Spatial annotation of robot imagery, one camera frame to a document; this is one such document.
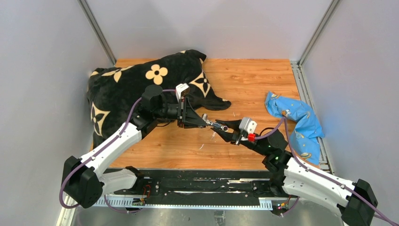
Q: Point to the aluminium frame post left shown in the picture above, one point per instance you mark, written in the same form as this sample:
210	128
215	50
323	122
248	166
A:
97	30

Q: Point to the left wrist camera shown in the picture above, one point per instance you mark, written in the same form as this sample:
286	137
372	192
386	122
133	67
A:
181	91

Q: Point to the aluminium frame post right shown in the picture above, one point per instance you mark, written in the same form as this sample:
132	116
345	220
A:
318	32

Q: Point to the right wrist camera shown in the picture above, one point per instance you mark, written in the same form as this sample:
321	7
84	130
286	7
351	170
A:
248	125

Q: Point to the chrome faucet tap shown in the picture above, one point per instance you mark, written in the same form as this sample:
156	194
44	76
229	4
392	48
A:
217	125

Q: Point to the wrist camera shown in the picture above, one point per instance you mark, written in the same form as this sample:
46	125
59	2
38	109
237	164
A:
248	125
181	91

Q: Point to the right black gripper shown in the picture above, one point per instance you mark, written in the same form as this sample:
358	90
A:
235	137

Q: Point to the grey threaded tee fitting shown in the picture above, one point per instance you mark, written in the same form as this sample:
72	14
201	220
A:
204	117

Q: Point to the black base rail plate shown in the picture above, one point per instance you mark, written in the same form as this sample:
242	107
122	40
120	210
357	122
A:
201	189

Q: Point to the blue printed cloth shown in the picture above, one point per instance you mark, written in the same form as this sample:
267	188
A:
307	131

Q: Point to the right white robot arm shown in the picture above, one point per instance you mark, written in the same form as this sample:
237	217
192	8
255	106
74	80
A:
353	201

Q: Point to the black floral pillow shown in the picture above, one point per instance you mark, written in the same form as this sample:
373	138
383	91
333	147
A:
111	92

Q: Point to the aluminium frame post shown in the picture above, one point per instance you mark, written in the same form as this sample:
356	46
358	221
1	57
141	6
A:
318	32
97	30

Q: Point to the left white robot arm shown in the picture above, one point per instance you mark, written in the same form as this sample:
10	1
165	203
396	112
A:
85	180

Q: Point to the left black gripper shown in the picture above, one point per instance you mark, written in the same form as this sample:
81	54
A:
189	117

